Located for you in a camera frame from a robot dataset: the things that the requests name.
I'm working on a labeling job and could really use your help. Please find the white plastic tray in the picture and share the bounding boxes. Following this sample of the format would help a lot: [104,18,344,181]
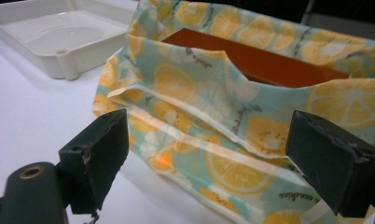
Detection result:
[0,0,139,81]

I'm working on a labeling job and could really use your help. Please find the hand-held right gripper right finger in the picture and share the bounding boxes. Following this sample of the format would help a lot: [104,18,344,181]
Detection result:
[285,109,375,218]

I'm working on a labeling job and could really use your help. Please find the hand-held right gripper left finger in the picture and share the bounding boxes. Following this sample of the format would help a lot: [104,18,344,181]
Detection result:
[58,108,130,216]

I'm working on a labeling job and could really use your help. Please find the orange box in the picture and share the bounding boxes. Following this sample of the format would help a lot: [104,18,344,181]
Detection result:
[161,27,352,89]

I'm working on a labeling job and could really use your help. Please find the lemon print fabric bag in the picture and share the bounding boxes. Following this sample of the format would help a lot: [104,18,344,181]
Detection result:
[91,0,375,224]

